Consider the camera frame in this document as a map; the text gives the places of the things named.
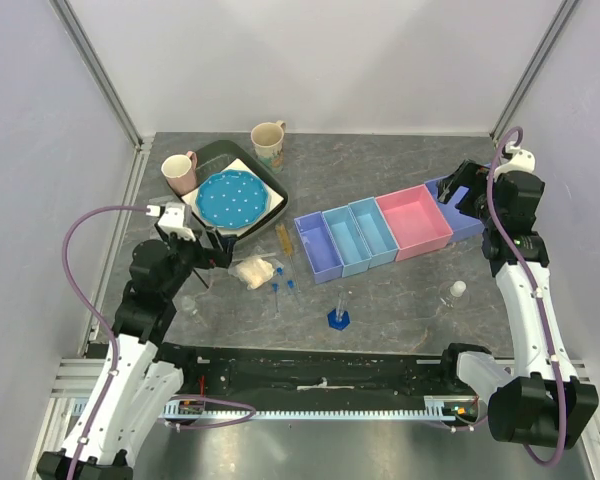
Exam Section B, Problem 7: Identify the black wire ring stand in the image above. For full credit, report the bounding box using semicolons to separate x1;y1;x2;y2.
192;268;210;290

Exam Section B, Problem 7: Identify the pink bin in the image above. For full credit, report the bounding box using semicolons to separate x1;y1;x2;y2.
376;184;453;262

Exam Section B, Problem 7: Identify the beige mug with pattern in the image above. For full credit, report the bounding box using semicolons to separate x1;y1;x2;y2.
250;120;286;173

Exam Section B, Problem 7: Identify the purple narrow bin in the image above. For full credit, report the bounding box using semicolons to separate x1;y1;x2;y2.
294;212;343;284

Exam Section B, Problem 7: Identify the graduated cylinder blue base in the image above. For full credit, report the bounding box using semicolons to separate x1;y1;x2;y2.
327;291;350;331

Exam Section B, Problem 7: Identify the clear glass flask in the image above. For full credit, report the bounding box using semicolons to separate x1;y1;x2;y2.
179;295;208;328

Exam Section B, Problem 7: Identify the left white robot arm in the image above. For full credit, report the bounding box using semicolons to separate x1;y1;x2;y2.
36;228;236;479

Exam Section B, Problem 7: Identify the pink and cream mug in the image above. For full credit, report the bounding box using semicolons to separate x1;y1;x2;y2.
161;151;198;196

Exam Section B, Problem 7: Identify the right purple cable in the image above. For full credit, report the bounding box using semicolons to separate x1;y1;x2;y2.
485;126;566;464

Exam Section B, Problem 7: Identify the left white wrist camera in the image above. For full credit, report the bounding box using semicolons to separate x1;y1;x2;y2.
146;202;199;243

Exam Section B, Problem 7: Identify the purple large bin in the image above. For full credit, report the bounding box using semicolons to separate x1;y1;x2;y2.
425;177;483;243

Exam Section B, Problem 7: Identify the light blue bin left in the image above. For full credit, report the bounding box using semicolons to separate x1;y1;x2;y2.
323;206;371;277

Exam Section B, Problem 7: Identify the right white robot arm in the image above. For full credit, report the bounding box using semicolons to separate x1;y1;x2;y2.
437;160;599;449

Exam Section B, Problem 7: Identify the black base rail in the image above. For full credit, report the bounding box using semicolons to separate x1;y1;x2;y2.
157;343;488;411

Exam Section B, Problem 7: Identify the light blue bin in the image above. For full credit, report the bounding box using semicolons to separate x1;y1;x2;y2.
323;206;371;277
348;197;399;268

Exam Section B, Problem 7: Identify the clear flask white stopper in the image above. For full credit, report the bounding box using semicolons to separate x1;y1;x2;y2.
439;280;470;309

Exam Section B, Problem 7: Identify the blue dotted plate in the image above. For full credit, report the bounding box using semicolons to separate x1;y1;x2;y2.
195;169;269;230

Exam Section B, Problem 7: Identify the blue cap pipette left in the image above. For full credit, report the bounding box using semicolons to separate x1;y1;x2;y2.
271;282;280;317

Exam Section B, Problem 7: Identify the light blue bin right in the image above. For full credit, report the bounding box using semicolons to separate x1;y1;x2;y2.
348;197;399;268

